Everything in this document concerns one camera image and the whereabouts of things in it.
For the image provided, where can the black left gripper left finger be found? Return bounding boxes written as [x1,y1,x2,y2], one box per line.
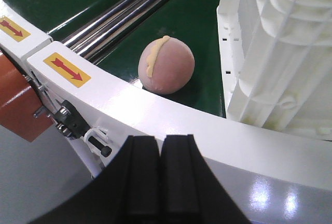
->
[33,136,160,223]

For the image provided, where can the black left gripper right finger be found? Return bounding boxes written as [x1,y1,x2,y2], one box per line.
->
[161,135,250,223]

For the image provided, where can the pink plush bun toy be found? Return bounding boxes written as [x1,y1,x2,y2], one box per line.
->
[138,35,195,94]

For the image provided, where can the white plastic Totelife crate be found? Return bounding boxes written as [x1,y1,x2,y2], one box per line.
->
[216,0,331,141]

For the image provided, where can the white curved conveyor rim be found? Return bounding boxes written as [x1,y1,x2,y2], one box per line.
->
[1,2,331,190]

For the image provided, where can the yellow red arrow sticker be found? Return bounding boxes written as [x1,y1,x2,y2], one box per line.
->
[43,52,91,88]

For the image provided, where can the chrome guide rail bars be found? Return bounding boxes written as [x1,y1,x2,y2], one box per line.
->
[62,0,169,64]

